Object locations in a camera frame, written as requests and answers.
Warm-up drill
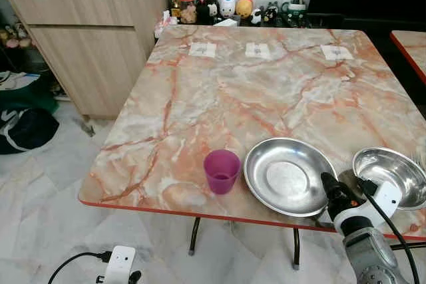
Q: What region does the glass jar red lid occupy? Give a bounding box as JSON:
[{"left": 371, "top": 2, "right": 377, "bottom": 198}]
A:
[{"left": 178, "top": 0, "right": 198, "bottom": 25}]

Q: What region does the large steel plate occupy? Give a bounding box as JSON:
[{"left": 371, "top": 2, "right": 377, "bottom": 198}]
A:
[{"left": 243, "top": 138, "right": 338, "bottom": 218}]

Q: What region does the light wooden cabinet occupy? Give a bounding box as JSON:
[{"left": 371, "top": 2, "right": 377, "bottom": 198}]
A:
[{"left": 0, "top": 0, "right": 168, "bottom": 120}]

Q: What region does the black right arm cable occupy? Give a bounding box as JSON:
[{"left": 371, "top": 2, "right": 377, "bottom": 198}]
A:
[{"left": 356, "top": 177, "right": 421, "bottom": 284}]

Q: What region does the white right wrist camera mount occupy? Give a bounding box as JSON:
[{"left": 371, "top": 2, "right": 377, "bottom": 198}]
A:
[{"left": 332, "top": 180, "right": 404, "bottom": 236}]

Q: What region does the green mug with remote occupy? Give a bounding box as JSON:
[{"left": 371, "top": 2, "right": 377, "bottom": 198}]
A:
[{"left": 282, "top": 0, "right": 309, "bottom": 28}]

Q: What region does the steel fork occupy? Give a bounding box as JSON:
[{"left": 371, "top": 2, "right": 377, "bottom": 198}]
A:
[{"left": 413, "top": 150, "right": 426, "bottom": 170}]

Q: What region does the white round figurine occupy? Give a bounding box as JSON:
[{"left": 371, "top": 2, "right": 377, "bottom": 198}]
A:
[{"left": 220, "top": 0, "right": 237, "bottom": 19}]

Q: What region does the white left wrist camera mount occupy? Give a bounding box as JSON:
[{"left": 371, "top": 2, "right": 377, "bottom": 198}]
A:
[{"left": 103, "top": 245, "right": 137, "bottom": 284}]

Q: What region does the purple plastic cup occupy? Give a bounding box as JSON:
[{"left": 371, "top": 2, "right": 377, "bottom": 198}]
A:
[{"left": 203, "top": 149, "right": 242, "bottom": 196}]

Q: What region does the steel bowl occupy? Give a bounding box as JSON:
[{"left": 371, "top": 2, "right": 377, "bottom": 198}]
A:
[{"left": 351, "top": 147, "right": 426, "bottom": 212}]

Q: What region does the white tissue box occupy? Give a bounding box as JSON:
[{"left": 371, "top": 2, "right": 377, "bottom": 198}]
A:
[{"left": 213, "top": 18, "right": 239, "bottom": 29}]

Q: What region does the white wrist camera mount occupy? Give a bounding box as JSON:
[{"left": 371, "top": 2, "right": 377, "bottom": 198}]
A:
[
  {"left": 332, "top": 180, "right": 404, "bottom": 236},
  {"left": 103, "top": 245, "right": 137, "bottom": 284}
]

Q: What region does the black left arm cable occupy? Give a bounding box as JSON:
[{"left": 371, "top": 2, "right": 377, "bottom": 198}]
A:
[{"left": 47, "top": 251, "right": 112, "bottom": 284}]

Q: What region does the marble pattern table red edge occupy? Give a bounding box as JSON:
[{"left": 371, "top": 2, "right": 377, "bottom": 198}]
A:
[{"left": 78, "top": 25, "right": 426, "bottom": 270}]

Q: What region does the black panda figurine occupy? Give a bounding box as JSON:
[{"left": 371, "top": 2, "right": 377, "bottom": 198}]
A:
[{"left": 200, "top": 0, "right": 222, "bottom": 25}]

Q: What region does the yellow round figurine red hat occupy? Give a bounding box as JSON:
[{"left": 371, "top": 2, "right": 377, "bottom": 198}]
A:
[{"left": 236, "top": 0, "right": 254, "bottom": 19}]

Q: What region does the green bag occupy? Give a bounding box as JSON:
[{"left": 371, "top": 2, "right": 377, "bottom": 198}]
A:
[{"left": 0, "top": 70, "right": 59, "bottom": 116}]

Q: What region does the black white cow figurine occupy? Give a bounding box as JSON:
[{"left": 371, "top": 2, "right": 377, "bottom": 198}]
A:
[{"left": 250, "top": 7, "right": 264, "bottom": 25}]

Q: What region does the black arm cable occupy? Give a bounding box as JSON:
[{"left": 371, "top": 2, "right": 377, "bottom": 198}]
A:
[
  {"left": 356, "top": 177, "right": 421, "bottom": 284},
  {"left": 47, "top": 251, "right": 112, "bottom": 284}
]

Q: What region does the black bag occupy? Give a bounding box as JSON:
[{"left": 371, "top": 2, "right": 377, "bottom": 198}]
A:
[{"left": 0, "top": 107, "right": 60, "bottom": 156}]

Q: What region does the white paper label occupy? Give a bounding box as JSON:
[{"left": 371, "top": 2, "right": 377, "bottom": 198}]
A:
[
  {"left": 321, "top": 45, "right": 354, "bottom": 61},
  {"left": 245, "top": 43, "right": 272, "bottom": 59},
  {"left": 189, "top": 42, "right": 218, "bottom": 58}
]

